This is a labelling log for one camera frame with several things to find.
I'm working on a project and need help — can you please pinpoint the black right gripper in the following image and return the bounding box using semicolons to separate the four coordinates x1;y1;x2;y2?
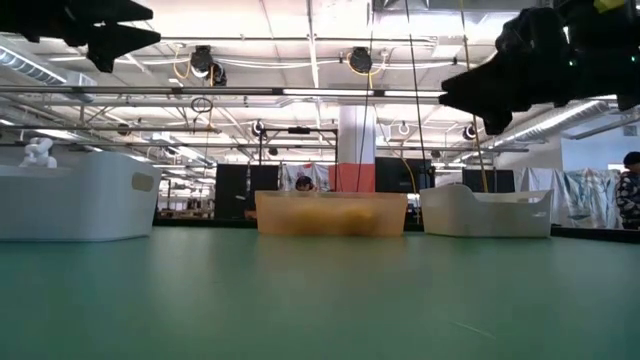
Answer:
438;6;577;137

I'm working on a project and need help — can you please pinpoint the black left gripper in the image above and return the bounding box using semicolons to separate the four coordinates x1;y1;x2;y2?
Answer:
0;0;162;74

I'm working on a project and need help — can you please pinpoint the black partition panel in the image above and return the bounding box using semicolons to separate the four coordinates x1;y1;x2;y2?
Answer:
374;157;436;194
462;168;516;194
214;163;280;220

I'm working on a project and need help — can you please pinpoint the white plastic basket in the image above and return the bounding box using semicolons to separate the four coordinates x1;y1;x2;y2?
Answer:
419;183;554;239
0;151;163;243

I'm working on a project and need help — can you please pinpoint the blue white tarp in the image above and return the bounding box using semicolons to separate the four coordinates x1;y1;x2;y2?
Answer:
519;167;621;229

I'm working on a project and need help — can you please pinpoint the white red building column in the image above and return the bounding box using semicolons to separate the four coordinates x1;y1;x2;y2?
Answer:
328;104;377;194

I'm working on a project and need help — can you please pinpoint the long ceiling light fixture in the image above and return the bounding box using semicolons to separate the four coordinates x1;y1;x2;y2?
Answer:
167;87;449;100

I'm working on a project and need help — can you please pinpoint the tan translucent plastic basket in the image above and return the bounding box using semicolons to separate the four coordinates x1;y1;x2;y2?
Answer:
254;190;409;237

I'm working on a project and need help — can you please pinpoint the white printed cloth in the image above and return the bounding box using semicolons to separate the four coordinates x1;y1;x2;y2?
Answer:
279;162;334;192

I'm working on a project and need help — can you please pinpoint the long yellow cable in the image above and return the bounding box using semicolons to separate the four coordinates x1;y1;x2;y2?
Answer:
458;0;489;194

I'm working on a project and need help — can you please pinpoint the long black cable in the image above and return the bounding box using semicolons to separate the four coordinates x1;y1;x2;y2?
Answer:
403;0;427;194

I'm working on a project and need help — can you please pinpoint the black ceiling cable reel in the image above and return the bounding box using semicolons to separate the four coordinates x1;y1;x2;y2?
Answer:
209;62;229;87
189;44;215;79
348;46;374;75

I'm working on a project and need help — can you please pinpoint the yellow cable tag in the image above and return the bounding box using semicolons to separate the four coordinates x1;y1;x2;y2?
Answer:
593;0;627;15

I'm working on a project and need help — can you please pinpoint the black gantry frame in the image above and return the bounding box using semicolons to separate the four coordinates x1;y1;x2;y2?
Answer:
258;126;340;194

